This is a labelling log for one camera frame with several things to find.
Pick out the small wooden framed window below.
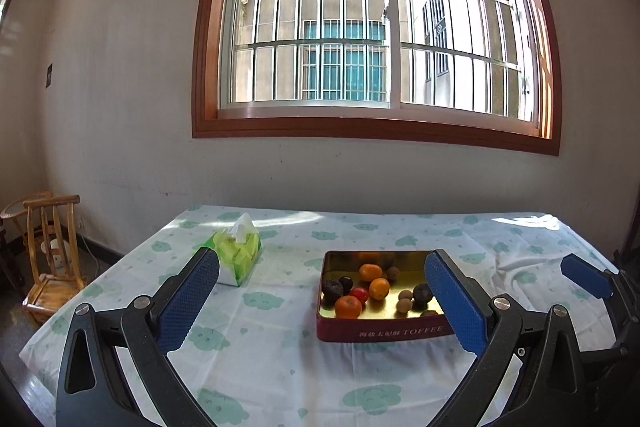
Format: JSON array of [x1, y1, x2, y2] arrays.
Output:
[[0, 0, 22, 58]]

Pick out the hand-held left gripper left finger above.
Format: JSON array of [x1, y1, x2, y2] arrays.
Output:
[[56, 249, 221, 427]]

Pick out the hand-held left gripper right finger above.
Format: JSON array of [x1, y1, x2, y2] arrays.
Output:
[[424, 250, 588, 427]]

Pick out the large barred wooden window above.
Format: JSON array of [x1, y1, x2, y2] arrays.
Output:
[[192, 0, 561, 156]]

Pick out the green tissue box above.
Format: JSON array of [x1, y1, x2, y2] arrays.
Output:
[[194, 213, 262, 288]]

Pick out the bamboo chair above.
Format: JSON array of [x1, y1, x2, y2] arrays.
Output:
[[22, 194, 88, 325]]

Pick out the red and gold tin box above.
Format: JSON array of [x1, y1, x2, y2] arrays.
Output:
[[316, 249, 457, 344]]

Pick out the white cloud print tablecloth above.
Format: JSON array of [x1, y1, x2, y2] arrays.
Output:
[[20, 205, 621, 427]]

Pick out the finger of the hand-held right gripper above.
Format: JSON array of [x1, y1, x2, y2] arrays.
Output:
[[561, 255, 640, 350], [580, 347, 640, 408]]

